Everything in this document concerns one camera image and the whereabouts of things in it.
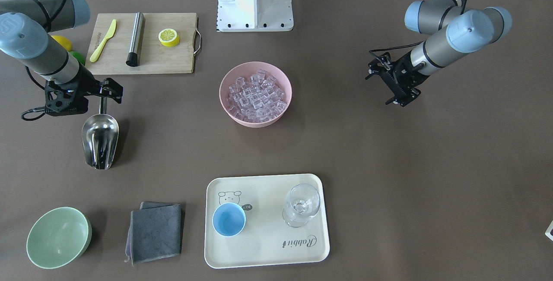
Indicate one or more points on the light blue cup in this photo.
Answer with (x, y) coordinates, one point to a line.
(229, 219)

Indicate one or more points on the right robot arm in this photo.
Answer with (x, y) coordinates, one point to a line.
(25, 27)

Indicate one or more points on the pink bowl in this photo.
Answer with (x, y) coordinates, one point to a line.
(247, 69)

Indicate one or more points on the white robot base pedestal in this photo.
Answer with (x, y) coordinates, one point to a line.
(254, 16)

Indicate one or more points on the clear wine glass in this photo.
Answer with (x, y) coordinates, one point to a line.
(302, 203)

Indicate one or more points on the steel muddler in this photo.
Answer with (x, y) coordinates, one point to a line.
(133, 57)

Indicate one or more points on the cream serving tray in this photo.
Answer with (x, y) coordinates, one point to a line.
(265, 239)

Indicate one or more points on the grey folded cloth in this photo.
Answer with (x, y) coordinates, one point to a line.
(155, 232)

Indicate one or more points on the pile of clear ice cubes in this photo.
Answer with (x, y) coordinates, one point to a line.
(255, 99)

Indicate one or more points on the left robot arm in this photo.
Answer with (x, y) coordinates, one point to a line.
(454, 31)

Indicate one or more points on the green lime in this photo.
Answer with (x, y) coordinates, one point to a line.
(78, 56)

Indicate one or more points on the green bowl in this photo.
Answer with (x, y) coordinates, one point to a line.
(58, 237)

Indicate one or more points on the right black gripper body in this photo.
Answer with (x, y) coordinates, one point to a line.
(87, 83)

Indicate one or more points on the yellow plastic knife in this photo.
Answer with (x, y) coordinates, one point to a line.
(109, 34)

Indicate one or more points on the lemon half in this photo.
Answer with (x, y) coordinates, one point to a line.
(169, 37)

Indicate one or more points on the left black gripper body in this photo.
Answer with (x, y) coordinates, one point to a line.
(405, 66)

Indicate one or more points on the metal ice scoop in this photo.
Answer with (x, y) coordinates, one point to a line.
(100, 136)

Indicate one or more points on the whole yellow lemon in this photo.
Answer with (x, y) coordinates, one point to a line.
(64, 42)

